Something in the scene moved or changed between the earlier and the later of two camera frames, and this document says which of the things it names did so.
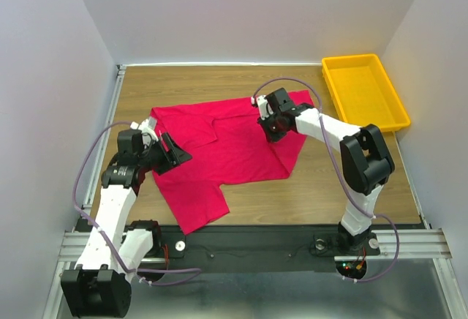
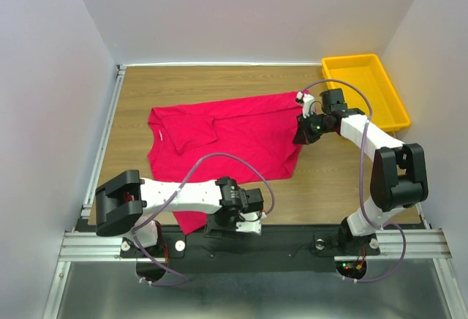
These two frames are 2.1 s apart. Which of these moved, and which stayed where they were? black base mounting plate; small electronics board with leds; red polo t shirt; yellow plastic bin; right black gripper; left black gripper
Moved: right black gripper; left black gripper
Stayed: black base mounting plate; small electronics board with leds; red polo t shirt; yellow plastic bin
